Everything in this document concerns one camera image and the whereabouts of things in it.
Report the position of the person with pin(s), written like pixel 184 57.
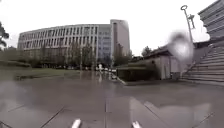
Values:
pixel 100 67

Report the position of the dark green hedge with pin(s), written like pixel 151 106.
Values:
pixel 135 72

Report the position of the wet grey paved plaza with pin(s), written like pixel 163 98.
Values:
pixel 100 96

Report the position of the long curved pale building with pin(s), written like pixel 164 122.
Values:
pixel 76 40

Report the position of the small grey building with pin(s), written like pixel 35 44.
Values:
pixel 163 63

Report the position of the row of trees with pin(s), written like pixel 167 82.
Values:
pixel 60 56

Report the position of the robot's own part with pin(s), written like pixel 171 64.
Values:
pixel 136 124
pixel 76 123

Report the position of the green lawn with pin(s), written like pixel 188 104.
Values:
pixel 40 72

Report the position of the grey concrete stairs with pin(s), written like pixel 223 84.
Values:
pixel 206 68

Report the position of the grey layered building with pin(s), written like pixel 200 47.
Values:
pixel 213 18

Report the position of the tree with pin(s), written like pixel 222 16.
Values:
pixel 3 35

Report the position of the tall lamp post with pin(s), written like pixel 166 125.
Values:
pixel 188 23

